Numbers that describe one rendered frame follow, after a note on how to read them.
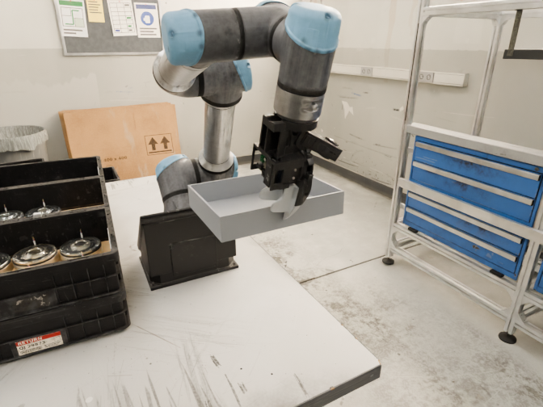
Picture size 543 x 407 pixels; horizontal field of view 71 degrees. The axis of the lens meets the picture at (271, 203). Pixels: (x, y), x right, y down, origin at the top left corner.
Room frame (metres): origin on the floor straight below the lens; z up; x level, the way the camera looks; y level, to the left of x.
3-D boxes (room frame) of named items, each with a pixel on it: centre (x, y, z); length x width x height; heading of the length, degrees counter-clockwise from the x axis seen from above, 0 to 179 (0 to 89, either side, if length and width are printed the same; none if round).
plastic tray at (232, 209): (0.75, 0.02, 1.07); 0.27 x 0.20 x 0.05; 118
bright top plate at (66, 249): (0.92, 0.53, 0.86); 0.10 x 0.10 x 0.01
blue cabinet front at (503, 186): (1.85, -1.00, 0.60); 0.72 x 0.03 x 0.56; 28
